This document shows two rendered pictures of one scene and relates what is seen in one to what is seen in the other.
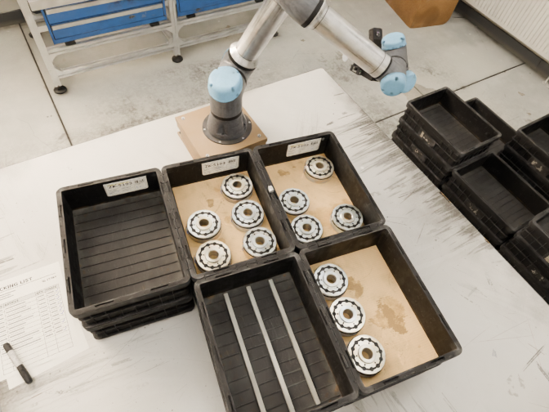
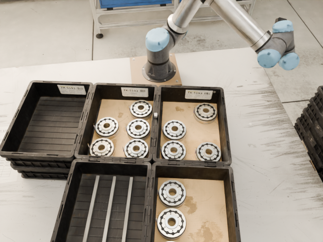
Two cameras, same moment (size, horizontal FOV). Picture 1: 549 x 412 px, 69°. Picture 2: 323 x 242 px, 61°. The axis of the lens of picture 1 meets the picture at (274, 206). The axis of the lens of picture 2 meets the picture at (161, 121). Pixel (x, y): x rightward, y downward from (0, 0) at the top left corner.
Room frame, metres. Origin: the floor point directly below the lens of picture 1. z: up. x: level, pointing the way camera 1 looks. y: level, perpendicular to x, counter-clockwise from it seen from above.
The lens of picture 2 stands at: (0.16, -0.37, 1.84)
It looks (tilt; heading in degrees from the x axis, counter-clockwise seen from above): 54 degrees down; 32
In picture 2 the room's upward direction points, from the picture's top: straight up
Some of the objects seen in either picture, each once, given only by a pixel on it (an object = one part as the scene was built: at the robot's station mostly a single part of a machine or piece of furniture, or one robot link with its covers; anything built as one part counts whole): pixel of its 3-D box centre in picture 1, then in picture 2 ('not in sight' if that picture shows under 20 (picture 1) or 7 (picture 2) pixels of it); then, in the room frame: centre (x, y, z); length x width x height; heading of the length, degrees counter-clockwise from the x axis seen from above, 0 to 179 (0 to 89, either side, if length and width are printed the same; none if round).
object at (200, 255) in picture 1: (213, 256); (101, 148); (0.52, 0.15, 0.86); 0.10 x 0.10 x 0.01
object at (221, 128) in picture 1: (226, 117); (158, 63); (1.09, 0.24, 0.85); 0.15 x 0.15 x 0.10
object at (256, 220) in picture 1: (247, 213); (138, 128); (0.68, 0.08, 0.86); 0.10 x 0.10 x 0.01
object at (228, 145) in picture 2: (315, 185); (191, 122); (0.79, -0.12, 0.92); 0.40 x 0.30 x 0.02; 29
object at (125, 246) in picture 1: (124, 243); (54, 123); (0.50, 0.40, 0.87); 0.40 x 0.30 x 0.11; 29
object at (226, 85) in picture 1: (225, 91); (158, 44); (1.10, 0.24, 0.97); 0.13 x 0.12 x 0.14; 177
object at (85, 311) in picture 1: (121, 234); (50, 116); (0.50, 0.40, 0.92); 0.40 x 0.30 x 0.02; 29
